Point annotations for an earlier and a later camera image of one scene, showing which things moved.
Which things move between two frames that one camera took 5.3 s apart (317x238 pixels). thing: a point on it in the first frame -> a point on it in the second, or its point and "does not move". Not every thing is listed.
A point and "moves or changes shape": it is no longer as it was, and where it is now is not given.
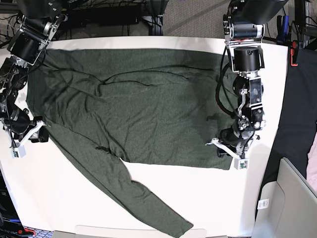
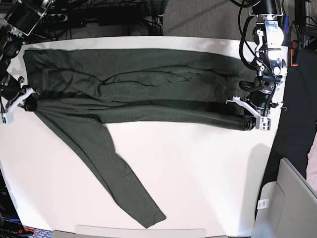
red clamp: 294,45 does not move
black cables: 8,36 -> 46,31
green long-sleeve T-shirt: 155,107 moves or changes shape
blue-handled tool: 285,26 does not move
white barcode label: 263,204 does not move
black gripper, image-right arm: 228,136 -> 259,99
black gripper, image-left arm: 20,120 -> 9,88
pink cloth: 311,165 does not move
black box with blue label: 11,225 does not move
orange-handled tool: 26,230 does not move
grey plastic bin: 287,207 does not move
